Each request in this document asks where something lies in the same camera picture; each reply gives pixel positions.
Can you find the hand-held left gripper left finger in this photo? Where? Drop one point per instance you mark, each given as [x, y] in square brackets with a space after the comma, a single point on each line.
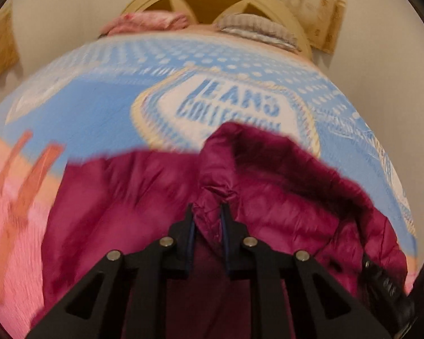
[190, 235]

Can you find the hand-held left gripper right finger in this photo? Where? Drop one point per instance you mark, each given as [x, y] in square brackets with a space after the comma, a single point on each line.
[227, 235]

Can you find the magenta down jacket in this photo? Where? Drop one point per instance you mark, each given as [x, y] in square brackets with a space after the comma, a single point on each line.
[134, 197]

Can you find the pink and blue printed blanket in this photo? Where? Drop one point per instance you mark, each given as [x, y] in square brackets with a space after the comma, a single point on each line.
[99, 102]

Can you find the grey striped pillow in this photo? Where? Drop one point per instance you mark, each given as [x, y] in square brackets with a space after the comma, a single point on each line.
[258, 26]

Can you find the pink pillow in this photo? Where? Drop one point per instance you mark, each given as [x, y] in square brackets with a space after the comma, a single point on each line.
[145, 21]

